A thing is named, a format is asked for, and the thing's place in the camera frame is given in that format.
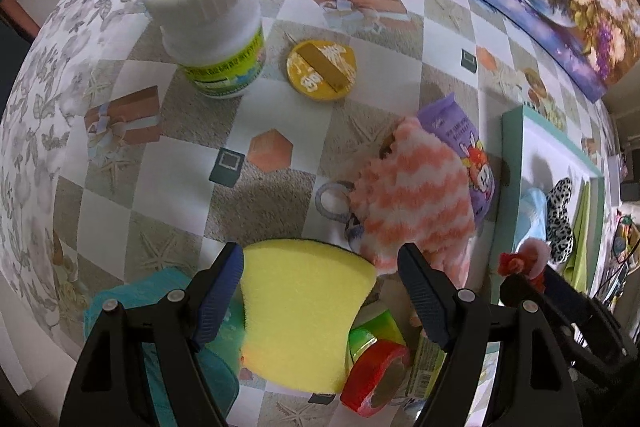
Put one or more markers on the yellow round snack pack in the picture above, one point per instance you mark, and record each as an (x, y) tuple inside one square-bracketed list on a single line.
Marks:
[(324, 71)]

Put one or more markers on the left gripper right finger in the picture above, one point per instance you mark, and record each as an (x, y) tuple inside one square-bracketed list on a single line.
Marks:
[(532, 385)]

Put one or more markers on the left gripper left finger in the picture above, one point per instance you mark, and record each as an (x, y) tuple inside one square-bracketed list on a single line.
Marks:
[(110, 385)]

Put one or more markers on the leopard print scrunchie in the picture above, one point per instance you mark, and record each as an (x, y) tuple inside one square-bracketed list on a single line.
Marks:
[(560, 236)]

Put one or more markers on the teal shallow tray box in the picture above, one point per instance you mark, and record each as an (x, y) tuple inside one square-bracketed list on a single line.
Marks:
[(537, 154)]

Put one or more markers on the purple baby wipes pack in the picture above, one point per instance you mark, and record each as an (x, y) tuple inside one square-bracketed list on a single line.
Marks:
[(448, 121)]

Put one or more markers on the checkered patterned tablecloth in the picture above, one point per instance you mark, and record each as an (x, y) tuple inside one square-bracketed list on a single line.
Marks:
[(114, 167)]

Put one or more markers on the white pill bottle green label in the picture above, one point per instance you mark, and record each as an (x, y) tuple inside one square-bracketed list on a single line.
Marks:
[(218, 44)]

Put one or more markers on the teal plastic box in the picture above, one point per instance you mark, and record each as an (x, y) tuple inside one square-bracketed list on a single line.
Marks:
[(220, 359)]

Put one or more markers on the lime green cloth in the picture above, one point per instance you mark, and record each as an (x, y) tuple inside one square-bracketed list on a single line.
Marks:
[(575, 271)]

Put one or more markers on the yellow sponge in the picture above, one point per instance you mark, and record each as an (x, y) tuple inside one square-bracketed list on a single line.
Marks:
[(300, 299)]

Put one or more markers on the red tape roll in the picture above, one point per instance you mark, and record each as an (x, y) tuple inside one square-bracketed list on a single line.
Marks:
[(376, 377)]

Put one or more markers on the light blue face mask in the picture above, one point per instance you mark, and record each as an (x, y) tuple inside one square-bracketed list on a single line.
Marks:
[(531, 222)]

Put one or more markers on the pink white zigzag cloth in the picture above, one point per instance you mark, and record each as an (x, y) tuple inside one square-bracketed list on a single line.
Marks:
[(417, 193)]

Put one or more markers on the green tissue pack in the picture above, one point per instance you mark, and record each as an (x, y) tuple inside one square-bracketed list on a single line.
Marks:
[(380, 326), (427, 362)]

